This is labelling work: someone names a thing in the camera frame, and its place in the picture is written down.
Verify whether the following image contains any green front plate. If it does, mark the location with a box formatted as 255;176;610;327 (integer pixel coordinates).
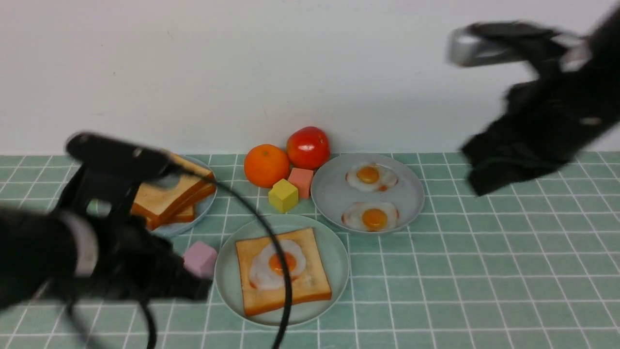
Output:
215;214;350;328

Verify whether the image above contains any grey bread plate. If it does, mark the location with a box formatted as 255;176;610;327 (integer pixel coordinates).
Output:
146;179;217;238

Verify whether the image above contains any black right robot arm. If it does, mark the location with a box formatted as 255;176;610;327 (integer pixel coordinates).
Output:
447;8;620;196

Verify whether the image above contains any salmon pink cube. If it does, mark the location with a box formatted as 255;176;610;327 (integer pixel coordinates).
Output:
287;167;314;199

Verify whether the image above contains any red tomato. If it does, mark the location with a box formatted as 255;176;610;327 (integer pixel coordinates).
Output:
286;126;331;170

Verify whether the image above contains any toast slice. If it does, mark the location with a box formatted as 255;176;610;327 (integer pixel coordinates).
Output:
166;206;196;224
146;186;215;230
235;227;332;317
131;174;212;217

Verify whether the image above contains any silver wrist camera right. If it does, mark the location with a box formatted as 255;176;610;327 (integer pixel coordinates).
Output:
446;20;588;67

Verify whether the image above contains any fried egg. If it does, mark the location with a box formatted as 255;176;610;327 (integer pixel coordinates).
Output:
341;202;400;232
249;240;307;291
345;162;399;192

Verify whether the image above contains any black cable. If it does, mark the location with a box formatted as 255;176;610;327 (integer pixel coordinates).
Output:
63;167;294;349

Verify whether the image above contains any orange fruit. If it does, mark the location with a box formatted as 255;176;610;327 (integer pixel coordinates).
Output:
243;144;291;188

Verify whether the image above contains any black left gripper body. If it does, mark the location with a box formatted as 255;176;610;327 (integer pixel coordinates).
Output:
48;165;212;302

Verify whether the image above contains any grey egg plate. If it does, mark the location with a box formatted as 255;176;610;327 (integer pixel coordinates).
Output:
310;153;425;234

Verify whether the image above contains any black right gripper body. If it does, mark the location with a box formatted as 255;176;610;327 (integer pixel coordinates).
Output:
461;70;619;196

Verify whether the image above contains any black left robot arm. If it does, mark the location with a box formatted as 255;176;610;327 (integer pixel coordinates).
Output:
1;165;213;307

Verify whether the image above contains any yellow cube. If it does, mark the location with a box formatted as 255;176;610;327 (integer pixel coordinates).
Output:
268;179;299;213

